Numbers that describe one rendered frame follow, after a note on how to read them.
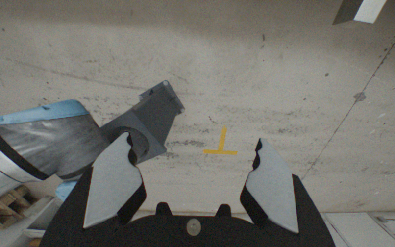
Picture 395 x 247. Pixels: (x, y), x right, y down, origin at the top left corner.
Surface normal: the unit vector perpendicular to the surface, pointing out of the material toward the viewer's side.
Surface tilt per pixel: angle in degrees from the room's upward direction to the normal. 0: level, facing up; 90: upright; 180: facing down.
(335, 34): 0
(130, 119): 0
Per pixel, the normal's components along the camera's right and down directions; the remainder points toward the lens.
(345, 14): -1.00, -0.07
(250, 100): 0.00, 0.47
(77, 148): 0.79, 0.11
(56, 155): 0.87, 0.31
